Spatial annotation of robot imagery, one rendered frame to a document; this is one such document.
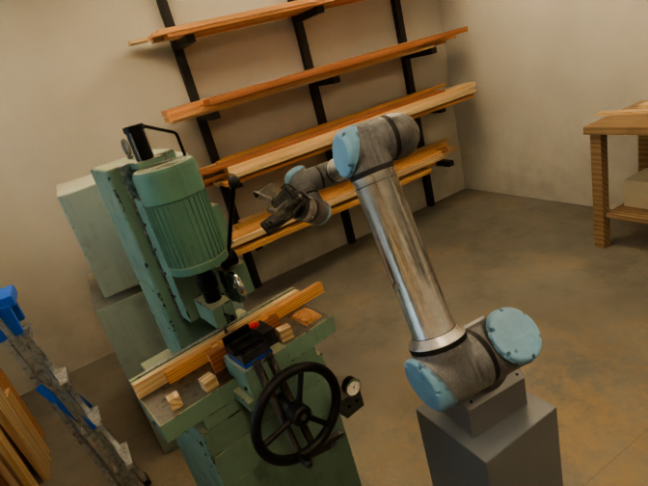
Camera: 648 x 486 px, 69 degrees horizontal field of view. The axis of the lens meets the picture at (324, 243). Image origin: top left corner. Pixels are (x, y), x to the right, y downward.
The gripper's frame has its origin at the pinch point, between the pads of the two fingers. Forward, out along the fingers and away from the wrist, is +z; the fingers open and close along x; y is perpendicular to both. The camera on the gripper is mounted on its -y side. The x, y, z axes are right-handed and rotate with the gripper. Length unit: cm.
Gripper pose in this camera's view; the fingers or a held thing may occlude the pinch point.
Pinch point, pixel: (260, 202)
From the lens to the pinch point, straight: 143.2
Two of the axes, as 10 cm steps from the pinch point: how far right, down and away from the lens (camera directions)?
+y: 6.4, -7.1, -2.7
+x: 6.2, 7.0, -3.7
